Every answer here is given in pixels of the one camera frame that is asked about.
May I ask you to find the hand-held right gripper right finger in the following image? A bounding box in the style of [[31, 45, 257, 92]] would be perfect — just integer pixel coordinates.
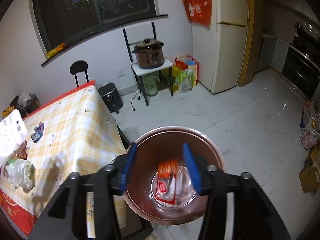
[[182, 143, 292, 240]]

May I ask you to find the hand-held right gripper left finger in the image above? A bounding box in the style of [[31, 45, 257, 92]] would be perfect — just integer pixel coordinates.
[[27, 142, 140, 240]]

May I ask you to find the clear wrapper with red print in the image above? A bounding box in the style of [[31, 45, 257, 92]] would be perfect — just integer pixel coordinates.
[[154, 160, 179, 207]]

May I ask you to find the yellow plaid tablecloth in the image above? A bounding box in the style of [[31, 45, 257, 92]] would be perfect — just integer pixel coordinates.
[[0, 80, 132, 239]]

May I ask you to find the black air fryer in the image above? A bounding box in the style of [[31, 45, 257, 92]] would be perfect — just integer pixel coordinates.
[[98, 82, 124, 114]]

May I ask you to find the green thermos jug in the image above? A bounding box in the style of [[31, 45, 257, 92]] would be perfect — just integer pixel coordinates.
[[142, 72, 161, 97]]

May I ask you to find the yellow green plastic bag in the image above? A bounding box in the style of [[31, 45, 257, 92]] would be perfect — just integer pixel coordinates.
[[172, 66, 195, 93]]

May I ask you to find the black rack with white shelf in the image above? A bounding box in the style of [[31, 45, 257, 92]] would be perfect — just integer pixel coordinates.
[[122, 22, 174, 107]]

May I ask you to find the purple foil wrapper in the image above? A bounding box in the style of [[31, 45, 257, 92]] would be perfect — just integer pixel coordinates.
[[30, 122, 45, 143]]

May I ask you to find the red and yellow shopping bag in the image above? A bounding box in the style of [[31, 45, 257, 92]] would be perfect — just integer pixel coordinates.
[[175, 54, 200, 85]]

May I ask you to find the crumpled white plastic bag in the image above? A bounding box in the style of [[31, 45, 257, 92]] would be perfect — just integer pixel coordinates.
[[5, 159, 35, 193]]

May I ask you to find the black round-back chair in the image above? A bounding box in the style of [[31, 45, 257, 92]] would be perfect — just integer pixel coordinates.
[[70, 60, 90, 87]]

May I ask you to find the brown electric pressure cooker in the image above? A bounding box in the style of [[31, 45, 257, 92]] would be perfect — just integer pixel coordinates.
[[132, 38, 165, 69]]

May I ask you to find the cream refrigerator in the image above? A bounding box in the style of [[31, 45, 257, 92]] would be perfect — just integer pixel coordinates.
[[191, 0, 249, 95]]

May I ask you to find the brown cardboard box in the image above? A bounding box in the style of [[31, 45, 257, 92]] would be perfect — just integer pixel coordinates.
[[299, 146, 320, 194]]

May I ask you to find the white flat board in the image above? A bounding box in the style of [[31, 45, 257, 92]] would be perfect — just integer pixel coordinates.
[[0, 109, 28, 157]]

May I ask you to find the yellow snack packet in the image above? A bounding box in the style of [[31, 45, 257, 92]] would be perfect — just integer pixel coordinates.
[[46, 43, 67, 58]]

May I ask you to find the grey kitchen cabinet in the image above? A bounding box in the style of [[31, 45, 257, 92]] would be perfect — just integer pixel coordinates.
[[260, 34, 290, 74]]

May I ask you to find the built-in black oven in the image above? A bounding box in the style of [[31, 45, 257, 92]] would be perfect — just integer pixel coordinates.
[[281, 22, 320, 100]]

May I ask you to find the red printed hanging cloth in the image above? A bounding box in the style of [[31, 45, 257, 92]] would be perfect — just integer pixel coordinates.
[[180, 0, 213, 27]]

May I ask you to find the dark window with black sill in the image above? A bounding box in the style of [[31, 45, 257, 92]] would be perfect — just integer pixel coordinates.
[[31, 0, 168, 67]]

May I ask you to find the black power cable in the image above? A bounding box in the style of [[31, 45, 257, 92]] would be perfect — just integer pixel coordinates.
[[131, 90, 147, 112]]

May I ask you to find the white wire basket with packets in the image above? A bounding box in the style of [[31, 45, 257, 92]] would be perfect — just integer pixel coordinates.
[[297, 115, 320, 150]]

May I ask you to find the wooden door frame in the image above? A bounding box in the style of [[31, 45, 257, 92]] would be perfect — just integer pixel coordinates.
[[237, 0, 264, 88]]

